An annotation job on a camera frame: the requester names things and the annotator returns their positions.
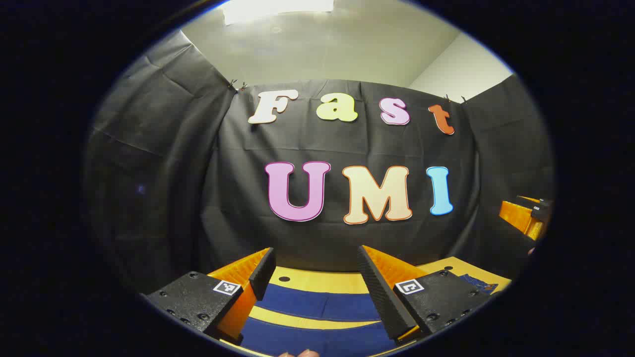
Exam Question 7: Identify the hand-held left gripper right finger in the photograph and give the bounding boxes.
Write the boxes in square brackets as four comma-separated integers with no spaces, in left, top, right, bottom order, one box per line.
[358,245,493,342]

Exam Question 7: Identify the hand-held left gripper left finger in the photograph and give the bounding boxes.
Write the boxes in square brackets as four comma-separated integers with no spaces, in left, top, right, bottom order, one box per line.
[144,247,277,344]

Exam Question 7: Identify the blue denim jeans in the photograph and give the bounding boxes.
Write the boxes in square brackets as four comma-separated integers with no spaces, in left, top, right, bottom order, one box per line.
[238,274,499,357]

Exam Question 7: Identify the black backdrop cloth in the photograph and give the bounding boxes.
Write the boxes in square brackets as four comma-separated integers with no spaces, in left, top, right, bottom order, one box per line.
[83,30,555,298]

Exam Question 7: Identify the ceiling light panel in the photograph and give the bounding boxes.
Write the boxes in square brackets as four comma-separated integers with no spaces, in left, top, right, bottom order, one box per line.
[222,0,335,26]

